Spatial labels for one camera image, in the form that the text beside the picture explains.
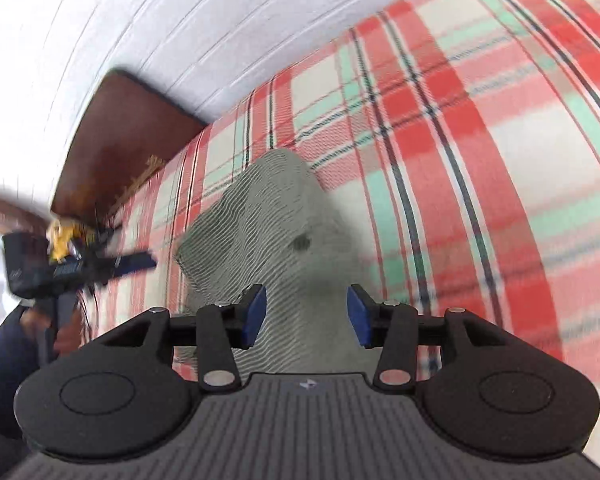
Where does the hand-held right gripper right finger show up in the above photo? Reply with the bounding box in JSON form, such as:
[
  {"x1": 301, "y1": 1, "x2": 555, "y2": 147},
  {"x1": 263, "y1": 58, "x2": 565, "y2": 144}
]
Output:
[{"x1": 346, "y1": 284, "x2": 511, "y2": 393}]

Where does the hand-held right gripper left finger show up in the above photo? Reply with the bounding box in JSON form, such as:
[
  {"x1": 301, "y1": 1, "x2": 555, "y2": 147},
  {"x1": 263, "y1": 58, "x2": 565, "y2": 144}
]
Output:
[{"x1": 100, "y1": 284, "x2": 268, "y2": 393}]

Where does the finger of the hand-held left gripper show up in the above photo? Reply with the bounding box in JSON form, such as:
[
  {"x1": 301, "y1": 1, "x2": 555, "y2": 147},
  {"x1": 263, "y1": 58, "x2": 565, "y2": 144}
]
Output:
[{"x1": 107, "y1": 252, "x2": 159, "y2": 281}]

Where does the grey-green striped shirt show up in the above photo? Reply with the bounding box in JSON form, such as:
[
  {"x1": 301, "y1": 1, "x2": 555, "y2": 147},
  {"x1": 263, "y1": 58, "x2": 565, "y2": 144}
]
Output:
[{"x1": 172, "y1": 149, "x2": 381, "y2": 376}]

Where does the person's left forearm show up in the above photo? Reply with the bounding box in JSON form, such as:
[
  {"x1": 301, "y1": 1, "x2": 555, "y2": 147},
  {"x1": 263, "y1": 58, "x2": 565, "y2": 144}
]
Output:
[{"x1": 0, "y1": 305, "x2": 56, "y2": 441}]

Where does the person's left hand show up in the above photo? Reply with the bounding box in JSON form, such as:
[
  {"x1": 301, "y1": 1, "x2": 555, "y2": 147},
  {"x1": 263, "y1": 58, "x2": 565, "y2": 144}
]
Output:
[{"x1": 54, "y1": 307, "x2": 84, "y2": 359}]

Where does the yellow cloth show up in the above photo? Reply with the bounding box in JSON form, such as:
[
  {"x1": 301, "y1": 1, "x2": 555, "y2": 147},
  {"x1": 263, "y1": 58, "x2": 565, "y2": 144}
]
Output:
[{"x1": 47, "y1": 220, "x2": 89, "y2": 263}]

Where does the brown wooden board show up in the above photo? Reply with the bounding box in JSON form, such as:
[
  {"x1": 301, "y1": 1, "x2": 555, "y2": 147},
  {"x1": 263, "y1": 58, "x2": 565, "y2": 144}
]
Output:
[{"x1": 0, "y1": 192, "x2": 51, "y2": 232}]

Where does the brown wooden headboard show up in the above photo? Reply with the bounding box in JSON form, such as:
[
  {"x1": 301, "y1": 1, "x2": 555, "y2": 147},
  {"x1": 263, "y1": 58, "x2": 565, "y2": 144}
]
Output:
[{"x1": 50, "y1": 67, "x2": 208, "y2": 226}]

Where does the red plaid bed sheet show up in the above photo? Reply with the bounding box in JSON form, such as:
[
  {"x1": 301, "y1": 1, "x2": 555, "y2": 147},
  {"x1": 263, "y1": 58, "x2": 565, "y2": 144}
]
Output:
[{"x1": 80, "y1": 0, "x2": 600, "y2": 411}]

